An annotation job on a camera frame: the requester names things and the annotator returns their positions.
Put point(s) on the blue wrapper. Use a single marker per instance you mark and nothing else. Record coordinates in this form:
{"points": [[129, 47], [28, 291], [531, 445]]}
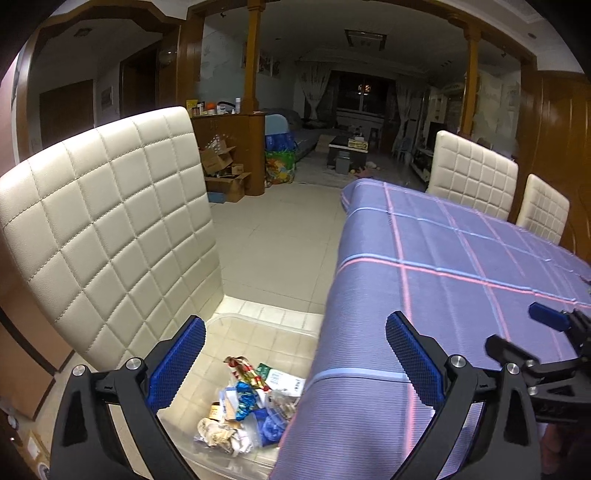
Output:
{"points": [[247, 399]]}

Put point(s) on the cream quilted dining chair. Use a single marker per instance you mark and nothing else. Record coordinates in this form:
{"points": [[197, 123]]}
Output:
{"points": [[115, 221], [542, 207], [471, 175]]}

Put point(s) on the wooden partition counter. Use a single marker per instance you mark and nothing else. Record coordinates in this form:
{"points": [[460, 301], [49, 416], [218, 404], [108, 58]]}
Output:
{"points": [[240, 138]]}

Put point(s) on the red gold checkered wrapper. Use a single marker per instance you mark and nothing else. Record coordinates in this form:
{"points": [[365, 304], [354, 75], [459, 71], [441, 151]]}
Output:
{"points": [[244, 369]]}

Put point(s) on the grey sofa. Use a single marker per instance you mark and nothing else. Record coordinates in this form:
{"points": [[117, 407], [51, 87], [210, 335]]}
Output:
{"points": [[300, 138]]}

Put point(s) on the dark coffee table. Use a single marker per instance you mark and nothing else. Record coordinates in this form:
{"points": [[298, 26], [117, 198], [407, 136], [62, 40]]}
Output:
{"points": [[348, 145]]}

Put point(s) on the green white food packet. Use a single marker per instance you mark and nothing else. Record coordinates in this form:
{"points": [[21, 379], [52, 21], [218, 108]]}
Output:
{"points": [[281, 381]]}

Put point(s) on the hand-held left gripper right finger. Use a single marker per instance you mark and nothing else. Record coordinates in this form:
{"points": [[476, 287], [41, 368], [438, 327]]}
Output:
{"points": [[415, 360]]}

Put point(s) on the brown wooden door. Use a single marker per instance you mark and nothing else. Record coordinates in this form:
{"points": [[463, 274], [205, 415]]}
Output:
{"points": [[563, 138]]}

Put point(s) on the dark wooden door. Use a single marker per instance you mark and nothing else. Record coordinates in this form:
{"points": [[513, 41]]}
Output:
{"points": [[67, 115]]}

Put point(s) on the white plastic bag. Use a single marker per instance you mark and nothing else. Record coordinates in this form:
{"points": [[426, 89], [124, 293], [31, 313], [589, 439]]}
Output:
{"points": [[240, 441]]}

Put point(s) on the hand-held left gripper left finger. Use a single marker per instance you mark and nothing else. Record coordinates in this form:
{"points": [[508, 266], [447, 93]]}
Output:
{"points": [[178, 364]]}

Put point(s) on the pile of cardboard boxes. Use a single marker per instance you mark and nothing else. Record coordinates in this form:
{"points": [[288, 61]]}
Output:
{"points": [[226, 184]]}

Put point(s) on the clear plastic bin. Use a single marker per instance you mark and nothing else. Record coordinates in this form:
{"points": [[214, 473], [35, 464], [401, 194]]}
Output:
{"points": [[258, 323]]}

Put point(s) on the patterned curtain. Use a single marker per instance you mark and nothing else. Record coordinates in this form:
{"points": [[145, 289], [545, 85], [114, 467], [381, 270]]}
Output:
{"points": [[408, 115], [314, 92]]}

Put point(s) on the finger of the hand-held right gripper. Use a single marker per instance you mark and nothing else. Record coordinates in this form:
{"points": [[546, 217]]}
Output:
{"points": [[503, 348], [549, 318]]}

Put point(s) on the colourful woven bag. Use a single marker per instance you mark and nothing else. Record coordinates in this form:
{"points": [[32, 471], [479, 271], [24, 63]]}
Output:
{"points": [[279, 166]]}

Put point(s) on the ceiling light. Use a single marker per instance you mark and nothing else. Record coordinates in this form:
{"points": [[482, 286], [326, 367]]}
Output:
{"points": [[364, 38]]}

